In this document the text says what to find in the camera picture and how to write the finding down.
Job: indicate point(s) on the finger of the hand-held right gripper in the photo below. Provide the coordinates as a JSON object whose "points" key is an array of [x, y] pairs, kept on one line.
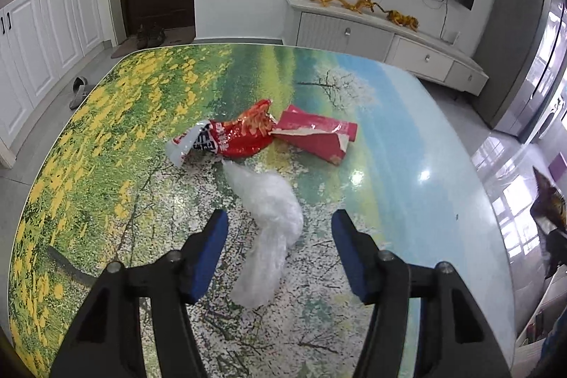
{"points": [[556, 245]]}

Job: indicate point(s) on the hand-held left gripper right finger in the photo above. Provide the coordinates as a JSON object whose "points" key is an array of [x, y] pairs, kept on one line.
{"points": [[350, 258]]}

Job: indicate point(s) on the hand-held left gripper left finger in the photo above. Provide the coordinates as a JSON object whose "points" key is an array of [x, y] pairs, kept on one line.
{"points": [[208, 254]]}

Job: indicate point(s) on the brown gold snack wrapper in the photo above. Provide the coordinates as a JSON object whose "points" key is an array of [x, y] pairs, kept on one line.
{"points": [[551, 201]]}

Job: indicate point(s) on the clear plastic bag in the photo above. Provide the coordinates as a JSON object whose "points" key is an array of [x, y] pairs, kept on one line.
{"points": [[270, 201]]}

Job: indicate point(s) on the white shelf unit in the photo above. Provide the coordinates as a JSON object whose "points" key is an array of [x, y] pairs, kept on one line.
{"points": [[553, 302]]}

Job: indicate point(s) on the purple panel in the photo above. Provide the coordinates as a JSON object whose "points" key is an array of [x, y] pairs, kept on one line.
{"points": [[559, 167]]}

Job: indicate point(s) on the red snack bag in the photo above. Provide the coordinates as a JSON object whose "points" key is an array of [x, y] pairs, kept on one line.
{"points": [[234, 139]]}

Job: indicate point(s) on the red torn paper box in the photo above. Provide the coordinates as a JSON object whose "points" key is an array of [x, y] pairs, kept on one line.
{"points": [[310, 130]]}

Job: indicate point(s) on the landscape print table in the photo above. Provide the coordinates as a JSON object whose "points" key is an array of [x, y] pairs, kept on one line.
{"points": [[133, 116]]}

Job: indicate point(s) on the grey slipper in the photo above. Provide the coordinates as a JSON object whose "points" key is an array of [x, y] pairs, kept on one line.
{"points": [[74, 99], [80, 84]]}

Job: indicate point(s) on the grey refrigerator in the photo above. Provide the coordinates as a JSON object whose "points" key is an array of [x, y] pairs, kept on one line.
{"points": [[514, 28]]}

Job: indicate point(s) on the brown doormat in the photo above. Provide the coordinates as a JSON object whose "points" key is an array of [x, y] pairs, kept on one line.
{"points": [[122, 49]]}

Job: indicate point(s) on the brown shoe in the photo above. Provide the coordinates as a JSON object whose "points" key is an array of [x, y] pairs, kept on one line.
{"points": [[142, 37], [157, 35]]}

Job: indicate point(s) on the white television cabinet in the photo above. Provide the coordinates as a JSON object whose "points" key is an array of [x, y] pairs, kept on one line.
{"points": [[336, 32]]}

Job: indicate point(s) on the small white router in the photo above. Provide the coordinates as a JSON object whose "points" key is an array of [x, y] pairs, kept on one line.
{"points": [[452, 37]]}

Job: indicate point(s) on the golden dragon ornament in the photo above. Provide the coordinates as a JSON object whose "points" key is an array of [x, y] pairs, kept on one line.
{"points": [[336, 0]]}

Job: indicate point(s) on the white cabinet unit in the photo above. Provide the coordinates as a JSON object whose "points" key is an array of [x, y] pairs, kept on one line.
{"points": [[53, 19]]}

